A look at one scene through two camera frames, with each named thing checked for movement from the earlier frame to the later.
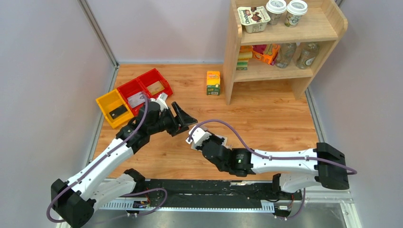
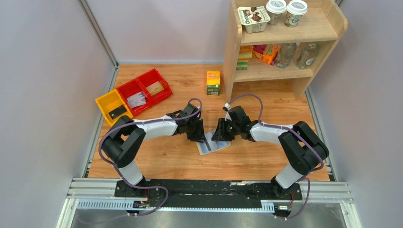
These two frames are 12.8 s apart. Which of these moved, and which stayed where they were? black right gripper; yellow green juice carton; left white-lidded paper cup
Moved: black right gripper
Stayed: left white-lidded paper cup; yellow green juice carton
